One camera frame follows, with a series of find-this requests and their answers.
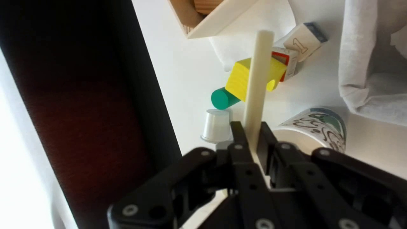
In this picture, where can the printed paper cup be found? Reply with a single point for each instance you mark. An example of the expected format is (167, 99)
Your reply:
(313, 131)

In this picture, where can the dark red bench sofa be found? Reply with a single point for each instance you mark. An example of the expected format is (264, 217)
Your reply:
(84, 105)

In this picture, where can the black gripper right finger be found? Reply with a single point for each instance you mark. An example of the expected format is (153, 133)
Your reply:
(339, 190)

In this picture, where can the yellow toy block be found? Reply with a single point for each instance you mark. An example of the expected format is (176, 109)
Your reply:
(237, 80)

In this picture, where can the white wooden box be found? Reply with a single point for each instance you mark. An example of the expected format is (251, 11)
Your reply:
(220, 23)

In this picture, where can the red edged letter block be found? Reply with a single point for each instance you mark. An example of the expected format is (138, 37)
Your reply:
(290, 63)

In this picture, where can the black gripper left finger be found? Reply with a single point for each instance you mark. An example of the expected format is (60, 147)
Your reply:
(186, 194)

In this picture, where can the small white pod cup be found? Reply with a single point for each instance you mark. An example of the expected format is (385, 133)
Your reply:
(217, 124)

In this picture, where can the green toy cylinder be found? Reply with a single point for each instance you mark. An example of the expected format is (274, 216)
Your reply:
(223, 98)

